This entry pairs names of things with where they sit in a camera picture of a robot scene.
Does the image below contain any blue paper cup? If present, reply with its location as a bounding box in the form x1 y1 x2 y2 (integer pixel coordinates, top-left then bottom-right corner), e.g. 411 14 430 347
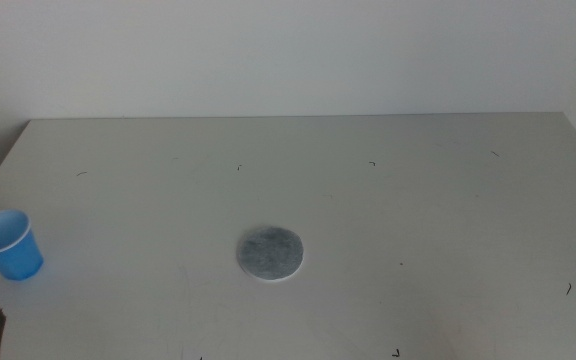
0 208 45 282

